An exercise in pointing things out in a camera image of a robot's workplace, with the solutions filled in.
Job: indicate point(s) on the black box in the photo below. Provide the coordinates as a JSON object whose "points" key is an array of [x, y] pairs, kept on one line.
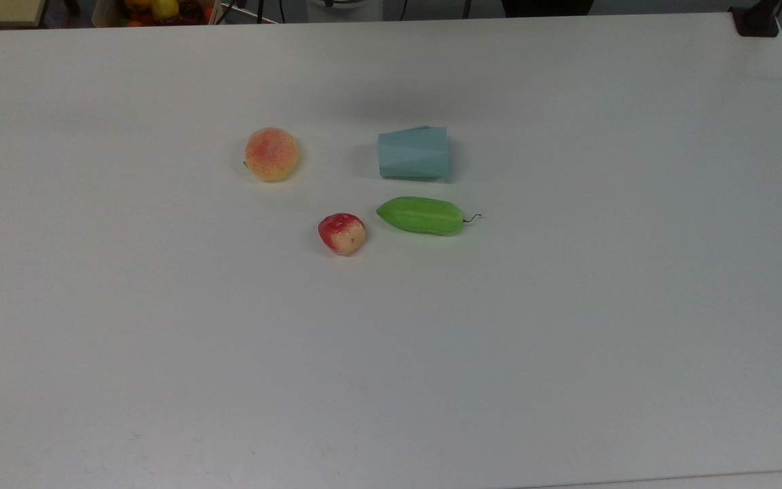
{"points": [[547, 7]]}

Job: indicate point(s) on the red toy bell pepper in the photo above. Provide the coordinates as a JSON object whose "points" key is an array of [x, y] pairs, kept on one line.
{"points": [[341, 234]]}

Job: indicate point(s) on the orange yellow toy peach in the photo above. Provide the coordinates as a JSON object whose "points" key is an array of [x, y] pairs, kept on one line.
{"points": [[271, 155]]}

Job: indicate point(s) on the metal stand legs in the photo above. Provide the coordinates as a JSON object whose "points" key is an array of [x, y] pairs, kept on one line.
{"points": [[245, 12]]}

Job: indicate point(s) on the black table clamp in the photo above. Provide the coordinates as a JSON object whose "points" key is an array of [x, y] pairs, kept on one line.
{"points": [[756, 24]]}

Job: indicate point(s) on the light blue faceted mug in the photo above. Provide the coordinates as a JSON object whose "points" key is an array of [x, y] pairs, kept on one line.
{"points": [[413, 155]]}

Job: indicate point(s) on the green toy cucumber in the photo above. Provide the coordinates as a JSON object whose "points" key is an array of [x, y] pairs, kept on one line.
{"points": [[421, 216]]}

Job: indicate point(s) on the basket of toy fruit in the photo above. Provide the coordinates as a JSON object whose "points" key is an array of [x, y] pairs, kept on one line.
{"points": [[160, 10]]}

